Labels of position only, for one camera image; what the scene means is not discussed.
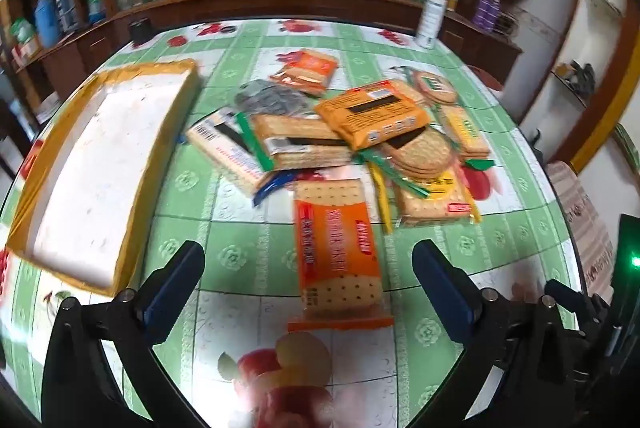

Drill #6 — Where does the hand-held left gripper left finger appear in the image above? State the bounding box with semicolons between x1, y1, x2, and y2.
42;241;208;428

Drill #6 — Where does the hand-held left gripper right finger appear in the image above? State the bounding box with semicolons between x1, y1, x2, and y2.
411;241;591;428

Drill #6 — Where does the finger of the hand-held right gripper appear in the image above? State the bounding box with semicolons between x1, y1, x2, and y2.
544;279;621;359

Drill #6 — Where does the yellow label cracker packet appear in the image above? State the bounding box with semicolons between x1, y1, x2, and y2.
392;163;483;226

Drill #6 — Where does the orange square cracker packet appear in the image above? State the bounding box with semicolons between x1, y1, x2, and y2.
287;178;396;331

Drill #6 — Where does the yellow cardboard tray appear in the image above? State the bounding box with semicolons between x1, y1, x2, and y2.
5;58;201;296

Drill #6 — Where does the large round biscuit packet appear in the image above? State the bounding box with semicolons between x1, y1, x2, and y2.
357;125;458;233

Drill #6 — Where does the white blue-edged cracker packet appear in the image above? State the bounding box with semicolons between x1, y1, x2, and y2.
185;106;297;208

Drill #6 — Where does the long yellow cracker packet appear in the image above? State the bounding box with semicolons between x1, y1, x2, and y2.
434;103;496;171

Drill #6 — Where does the large orange black-striped packet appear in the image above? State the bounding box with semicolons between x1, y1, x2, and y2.
314;78;431;151

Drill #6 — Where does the green-edged cracker packet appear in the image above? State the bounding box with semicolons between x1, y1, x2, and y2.
235;111;353;171

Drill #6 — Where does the clear dark snack packet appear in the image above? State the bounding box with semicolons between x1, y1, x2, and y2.
234;79;321;119

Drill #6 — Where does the patterned chair cushion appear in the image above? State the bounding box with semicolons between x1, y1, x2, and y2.
547;161;617;294

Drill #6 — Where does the green fruit-print tablecloth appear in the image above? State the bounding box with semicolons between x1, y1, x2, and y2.
0;18;586;428

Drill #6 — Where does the small round biscuit packet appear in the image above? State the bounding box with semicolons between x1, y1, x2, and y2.
390;66;460;106

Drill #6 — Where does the dark tool with yellow part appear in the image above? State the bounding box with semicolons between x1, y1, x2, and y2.
555;61;598;96

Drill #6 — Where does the wooden chair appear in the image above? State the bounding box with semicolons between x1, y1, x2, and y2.
0;98;36;181

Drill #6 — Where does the small black box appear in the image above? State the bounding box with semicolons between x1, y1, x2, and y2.
129;18;153;45

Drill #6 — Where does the small orange cracker packet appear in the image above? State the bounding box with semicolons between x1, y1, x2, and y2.
269;49;340;98

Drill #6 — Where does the white spray bottle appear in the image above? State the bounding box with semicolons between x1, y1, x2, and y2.
416;0;447;50

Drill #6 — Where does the green and white container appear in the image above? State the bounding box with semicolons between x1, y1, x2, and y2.
10;18;42;59

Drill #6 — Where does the blue plastic bottle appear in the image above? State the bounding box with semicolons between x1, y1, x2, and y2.
34;0;62;49

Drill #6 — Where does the green label bottle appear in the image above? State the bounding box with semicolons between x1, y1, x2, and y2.
85;0;108;24

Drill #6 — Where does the clear water bottle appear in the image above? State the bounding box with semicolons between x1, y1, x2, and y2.
55;0;81;34

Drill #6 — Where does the wooden cabinet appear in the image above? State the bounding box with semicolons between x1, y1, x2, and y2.
0;0;526;119

